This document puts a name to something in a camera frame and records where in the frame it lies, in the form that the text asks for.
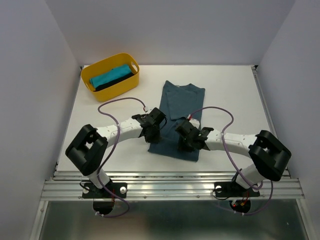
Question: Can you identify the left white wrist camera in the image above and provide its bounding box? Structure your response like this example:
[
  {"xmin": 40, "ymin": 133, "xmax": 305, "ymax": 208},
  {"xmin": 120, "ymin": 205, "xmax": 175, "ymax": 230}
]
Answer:
[{"xmin": 143, "ymin": 106, "xmax": 150, "ymax": 113}]

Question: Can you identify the dark blue-grey t shirt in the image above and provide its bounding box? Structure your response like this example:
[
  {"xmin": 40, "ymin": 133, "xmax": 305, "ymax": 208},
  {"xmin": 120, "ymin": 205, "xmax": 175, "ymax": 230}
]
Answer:
[{"xmin": 148, "ymin": 81, "xmax": 206, "ymax": 162}]

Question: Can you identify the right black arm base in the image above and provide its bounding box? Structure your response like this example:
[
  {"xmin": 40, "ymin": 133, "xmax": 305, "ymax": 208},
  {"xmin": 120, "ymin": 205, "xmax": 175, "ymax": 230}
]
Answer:
[{"xmin": 212, "ymin": 178, "xmax": 260, "ymax": 199}]

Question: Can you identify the aluminium rail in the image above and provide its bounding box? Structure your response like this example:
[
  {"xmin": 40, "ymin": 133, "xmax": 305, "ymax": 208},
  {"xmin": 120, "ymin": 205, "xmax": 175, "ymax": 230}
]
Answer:
[
  {"xmin": 40, "ymin": 171, "xmax": 305, "ymax": 201},
  {"xmin": 249, "ymin": 65, "xmax": 292, "ymax": 182}
]

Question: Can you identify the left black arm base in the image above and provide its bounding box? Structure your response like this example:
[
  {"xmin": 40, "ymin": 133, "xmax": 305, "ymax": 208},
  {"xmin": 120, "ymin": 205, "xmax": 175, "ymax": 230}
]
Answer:
[{"xmin": 79, "ymin": 180, "xmax": 128, "ymax": 199}]

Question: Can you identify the rolled black t shirt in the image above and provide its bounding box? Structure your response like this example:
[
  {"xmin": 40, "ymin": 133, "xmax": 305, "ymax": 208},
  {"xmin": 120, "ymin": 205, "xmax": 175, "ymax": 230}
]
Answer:
[{"xmin": 90, "ymin": 72, "xmax": 134, "ymax": 92}]

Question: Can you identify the rolled teal t shirt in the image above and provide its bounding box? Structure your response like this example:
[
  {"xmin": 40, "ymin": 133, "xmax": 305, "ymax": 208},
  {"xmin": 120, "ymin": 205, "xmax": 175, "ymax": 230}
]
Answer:
[{"xmin": 89, "ymin": 64, "xmax": 132, "ymax": 89}]

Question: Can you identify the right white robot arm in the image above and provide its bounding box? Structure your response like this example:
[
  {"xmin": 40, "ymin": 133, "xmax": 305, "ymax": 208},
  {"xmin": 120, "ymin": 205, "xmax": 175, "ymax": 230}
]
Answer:
[{"xmin": 175, "ymin": 119, "xmax": 292, "ymax": 195}]

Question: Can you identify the aluminium front rail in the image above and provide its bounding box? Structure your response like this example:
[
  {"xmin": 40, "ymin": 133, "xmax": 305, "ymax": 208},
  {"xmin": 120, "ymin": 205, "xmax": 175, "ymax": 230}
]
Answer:
[{"xmin": 40, "ymin": 171, "xmax": 305, "ymax": 201}]

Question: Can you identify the aluminium right side rail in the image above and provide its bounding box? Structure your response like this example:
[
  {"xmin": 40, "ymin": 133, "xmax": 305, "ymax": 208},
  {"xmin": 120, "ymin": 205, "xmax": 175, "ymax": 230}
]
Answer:
[{"xmin": 249, "ymin": 65, "xmax": 292, "ymax": 182}]

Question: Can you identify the yellow plastic basket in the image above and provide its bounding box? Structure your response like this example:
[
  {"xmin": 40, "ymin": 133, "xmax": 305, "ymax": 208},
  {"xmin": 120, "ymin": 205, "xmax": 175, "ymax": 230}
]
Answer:
[{"xmin": 80, "ymin": 53, "xmax": 140, "ymax": 102}]

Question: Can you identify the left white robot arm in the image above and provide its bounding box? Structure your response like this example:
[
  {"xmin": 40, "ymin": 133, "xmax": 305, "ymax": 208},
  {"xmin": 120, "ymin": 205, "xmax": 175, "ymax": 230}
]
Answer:
[{"xmin": 65, "ymin": 107, "xmax": 167, "ymax": 197}]

